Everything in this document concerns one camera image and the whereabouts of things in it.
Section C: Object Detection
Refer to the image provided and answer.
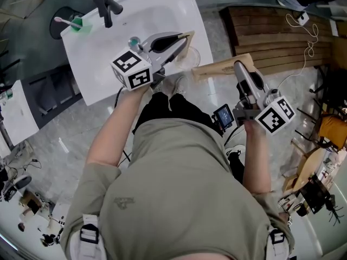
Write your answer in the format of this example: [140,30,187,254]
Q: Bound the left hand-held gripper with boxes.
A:
[110,31,190,92]

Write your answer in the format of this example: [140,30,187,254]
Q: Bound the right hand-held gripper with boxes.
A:
[233,60,296,134]

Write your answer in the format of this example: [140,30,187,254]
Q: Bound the person's right forearm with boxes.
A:
[242,119,272,194]

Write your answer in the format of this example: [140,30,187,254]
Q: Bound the person's left forearm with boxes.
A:
[85,87,154,170]

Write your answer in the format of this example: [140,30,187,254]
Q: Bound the green plastic cup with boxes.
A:
[69,15,93,34]

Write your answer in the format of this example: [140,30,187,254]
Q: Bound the person's left shoe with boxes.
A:
[162,74,188,112]

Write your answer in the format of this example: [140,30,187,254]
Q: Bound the person's shoe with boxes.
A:
[162,74,188,112]
[224,144,247,159]

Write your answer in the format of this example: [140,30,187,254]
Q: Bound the small black monitor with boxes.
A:
[213,103,235,131]

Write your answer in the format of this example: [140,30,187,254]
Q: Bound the wooden plank platform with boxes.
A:
[219,5,334,70]

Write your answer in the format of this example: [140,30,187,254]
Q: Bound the person's legs in black shorts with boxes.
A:
[132,92,246,185]

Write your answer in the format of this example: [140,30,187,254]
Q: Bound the person's right shoe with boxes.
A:
[224,144,247,159]

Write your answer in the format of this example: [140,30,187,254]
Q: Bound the white sink basin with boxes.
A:
[60,0,214,107]

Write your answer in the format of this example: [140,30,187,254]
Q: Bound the black faucet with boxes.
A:
[93,0,124,29]

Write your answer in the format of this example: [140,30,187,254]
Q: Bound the white power adapter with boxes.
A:
[297,11,310,25]

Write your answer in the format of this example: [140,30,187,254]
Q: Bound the orange stool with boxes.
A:
[317,114,347,151]

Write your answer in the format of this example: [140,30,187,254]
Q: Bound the round wooden table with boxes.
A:
[294,147,330,197]

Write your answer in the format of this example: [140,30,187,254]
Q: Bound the black mesh waste bin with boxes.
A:
[49,6,83,40]

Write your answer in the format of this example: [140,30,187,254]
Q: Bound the grey cabinet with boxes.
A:
[21,63,82,131]

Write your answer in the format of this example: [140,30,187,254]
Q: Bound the person's olive shirt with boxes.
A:
[59,118,295,260]

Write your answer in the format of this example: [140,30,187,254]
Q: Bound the white marble counter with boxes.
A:
[0,79,41,146]

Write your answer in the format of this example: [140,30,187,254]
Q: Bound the white cable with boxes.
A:
[278,12,319,92]

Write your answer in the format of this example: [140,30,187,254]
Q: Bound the white shoulder strap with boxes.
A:
[78,214,101,260]
[268,226,288,260]

